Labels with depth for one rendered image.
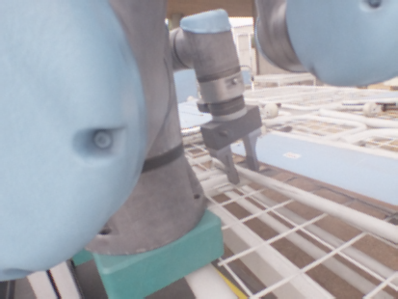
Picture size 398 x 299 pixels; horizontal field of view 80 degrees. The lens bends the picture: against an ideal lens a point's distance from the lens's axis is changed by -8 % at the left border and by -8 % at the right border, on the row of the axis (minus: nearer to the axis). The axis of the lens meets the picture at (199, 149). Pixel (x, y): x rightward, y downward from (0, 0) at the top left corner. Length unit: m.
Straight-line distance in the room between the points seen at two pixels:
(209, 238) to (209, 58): 0.31
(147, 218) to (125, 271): 0.06
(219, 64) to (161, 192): 0.27
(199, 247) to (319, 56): 0.25
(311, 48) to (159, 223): 0.22
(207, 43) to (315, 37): 0.32
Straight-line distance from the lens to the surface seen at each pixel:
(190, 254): 0.33
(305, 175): 0.56
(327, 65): 0.18
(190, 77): 2.11
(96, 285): 0.68
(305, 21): 0.19
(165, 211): 0.30
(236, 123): 0.53
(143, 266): 0.31
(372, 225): 0.44
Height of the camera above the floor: 0.75
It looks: 17 degrees down
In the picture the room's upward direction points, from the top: 7 degrees counter-clockwise
